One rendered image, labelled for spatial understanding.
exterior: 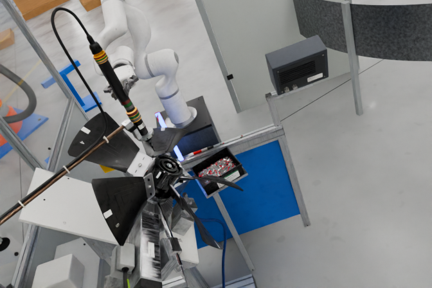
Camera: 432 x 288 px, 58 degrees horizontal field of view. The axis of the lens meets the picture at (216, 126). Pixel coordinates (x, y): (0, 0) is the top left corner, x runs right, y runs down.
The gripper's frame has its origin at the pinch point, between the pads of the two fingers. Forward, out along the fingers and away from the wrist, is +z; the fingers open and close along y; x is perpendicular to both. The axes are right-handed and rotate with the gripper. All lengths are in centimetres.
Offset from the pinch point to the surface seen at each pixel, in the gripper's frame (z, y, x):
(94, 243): 18, 34, -48
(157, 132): -21.2, 0.8, -35.7
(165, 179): 15.3, -2.9, -32.0
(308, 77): -32, -73, -43
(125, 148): 2.5, 8.5, -21.4
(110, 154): 4.4, 13.9, -20.6
